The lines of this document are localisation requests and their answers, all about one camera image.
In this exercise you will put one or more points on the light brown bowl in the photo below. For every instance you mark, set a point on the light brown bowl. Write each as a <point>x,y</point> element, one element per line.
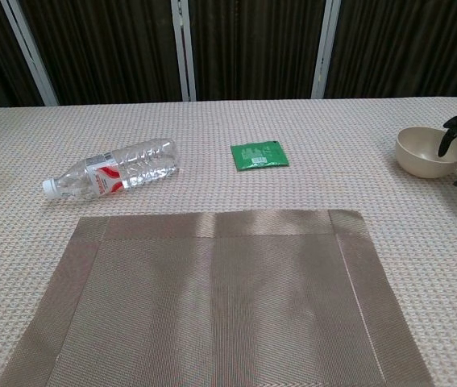
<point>417,161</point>

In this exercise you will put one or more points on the brown woven placemat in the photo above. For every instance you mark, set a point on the brown woven placemat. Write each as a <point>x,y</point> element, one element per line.
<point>212,306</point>

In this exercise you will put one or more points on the green sachet packet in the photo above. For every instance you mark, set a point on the green sachet packet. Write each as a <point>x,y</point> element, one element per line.
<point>258,155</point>

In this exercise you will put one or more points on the clear plastic water bottle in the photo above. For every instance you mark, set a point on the clear plastic water bottle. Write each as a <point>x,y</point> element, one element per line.
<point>131,169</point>

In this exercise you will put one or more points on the beige woven tablecloth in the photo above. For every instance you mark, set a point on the beige woven tablecloth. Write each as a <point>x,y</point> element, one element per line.
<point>30,225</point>

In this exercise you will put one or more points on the white partition frame post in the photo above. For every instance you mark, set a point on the white partition frame post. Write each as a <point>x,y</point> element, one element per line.
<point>30,52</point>
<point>325,52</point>
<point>184,52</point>

